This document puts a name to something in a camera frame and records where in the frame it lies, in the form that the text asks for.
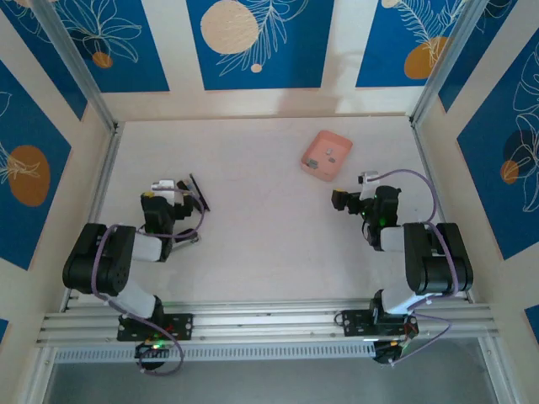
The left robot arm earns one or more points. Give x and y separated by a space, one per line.
97 261

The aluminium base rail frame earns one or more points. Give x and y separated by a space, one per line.
269 324

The pink plastic tray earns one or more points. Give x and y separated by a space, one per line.
332 143

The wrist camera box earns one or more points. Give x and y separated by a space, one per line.
166 184
368 177

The aluminium corner post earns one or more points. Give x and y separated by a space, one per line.
76 63
446 59

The blue floral wall panel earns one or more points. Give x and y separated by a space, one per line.
465 67
38 126
3 330
46 46
379 50
295 63
534 322
147 50
484 189

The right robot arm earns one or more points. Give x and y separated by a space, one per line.
438 261

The black controller board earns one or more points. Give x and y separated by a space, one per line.
151 349
387 355

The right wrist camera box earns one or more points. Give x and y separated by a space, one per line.
368 177

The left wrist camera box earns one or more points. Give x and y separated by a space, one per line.
166 184

